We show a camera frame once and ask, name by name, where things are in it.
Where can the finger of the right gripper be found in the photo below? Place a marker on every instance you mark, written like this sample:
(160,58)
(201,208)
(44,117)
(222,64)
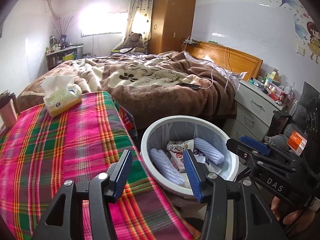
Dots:
(256,145)
(245,152)

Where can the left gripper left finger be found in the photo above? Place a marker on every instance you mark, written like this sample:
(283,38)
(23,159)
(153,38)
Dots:
(118,175)

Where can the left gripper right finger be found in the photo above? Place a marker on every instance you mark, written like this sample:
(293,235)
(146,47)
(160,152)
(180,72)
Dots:
(197,176)

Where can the small white orange box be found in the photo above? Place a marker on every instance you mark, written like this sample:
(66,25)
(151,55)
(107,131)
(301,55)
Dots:
(176,159)

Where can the patterned snack wrapper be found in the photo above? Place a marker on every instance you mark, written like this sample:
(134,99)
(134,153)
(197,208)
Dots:
(180,146)

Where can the person right hand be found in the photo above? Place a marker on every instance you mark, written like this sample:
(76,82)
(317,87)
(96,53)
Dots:
(303,219)

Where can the white nightstand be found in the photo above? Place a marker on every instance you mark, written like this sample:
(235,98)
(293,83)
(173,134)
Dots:
(255,110)

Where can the pink plaid tablecloth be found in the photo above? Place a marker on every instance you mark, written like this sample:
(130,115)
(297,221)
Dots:
(40,152)

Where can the brown cream blanket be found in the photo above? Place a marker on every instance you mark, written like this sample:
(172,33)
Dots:
(146,85)

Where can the black phone on bed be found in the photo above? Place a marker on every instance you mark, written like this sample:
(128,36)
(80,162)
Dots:
(189,85)

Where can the wooden headboard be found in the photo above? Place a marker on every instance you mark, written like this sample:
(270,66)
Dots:
(228,58)

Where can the yellow tissue pack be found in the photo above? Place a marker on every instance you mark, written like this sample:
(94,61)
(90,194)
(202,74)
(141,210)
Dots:
(60,94)

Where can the pink brown travel mug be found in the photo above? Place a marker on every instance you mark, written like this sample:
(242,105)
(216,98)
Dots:
(9,109)

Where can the brown teddy bear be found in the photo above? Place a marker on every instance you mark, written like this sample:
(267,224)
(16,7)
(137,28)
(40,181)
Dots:
(134,41)

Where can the cluttered shelf unit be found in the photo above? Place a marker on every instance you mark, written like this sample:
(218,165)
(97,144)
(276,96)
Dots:
(62,55)

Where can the patterned curtain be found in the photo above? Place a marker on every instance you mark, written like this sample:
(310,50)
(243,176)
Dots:
(139,18)

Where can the dried branches vase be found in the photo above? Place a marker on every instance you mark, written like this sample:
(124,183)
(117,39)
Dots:
(61,26)

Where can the wooden wardrobe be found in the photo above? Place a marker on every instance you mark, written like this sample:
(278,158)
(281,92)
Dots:
(171,24)

